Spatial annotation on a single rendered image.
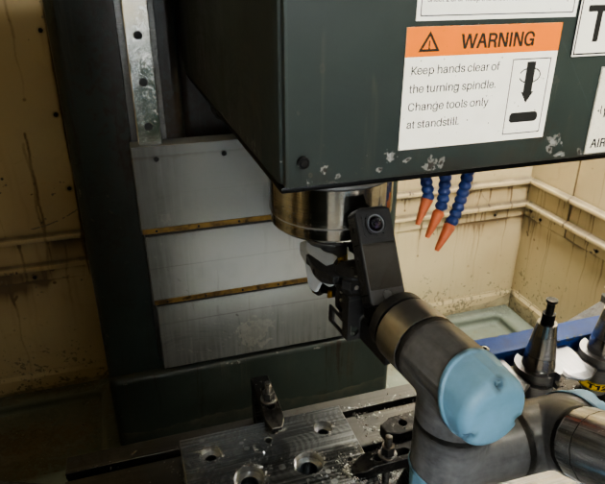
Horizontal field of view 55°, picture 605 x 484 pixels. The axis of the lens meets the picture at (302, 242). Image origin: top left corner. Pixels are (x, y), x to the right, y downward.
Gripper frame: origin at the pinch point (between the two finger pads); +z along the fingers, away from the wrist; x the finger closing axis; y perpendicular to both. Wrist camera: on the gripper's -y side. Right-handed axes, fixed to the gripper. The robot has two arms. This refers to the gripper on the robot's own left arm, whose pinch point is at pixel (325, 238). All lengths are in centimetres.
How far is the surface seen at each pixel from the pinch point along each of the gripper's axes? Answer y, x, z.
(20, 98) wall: -6, -38, 85
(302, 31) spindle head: -29.0, -12.5, -20.6
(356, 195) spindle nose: -9.6, -0.6, -9.2
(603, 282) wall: 47, 105, 34
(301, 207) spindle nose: -7.8, -6.3, -6.2
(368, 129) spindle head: -20.7, -6.4, -21.2
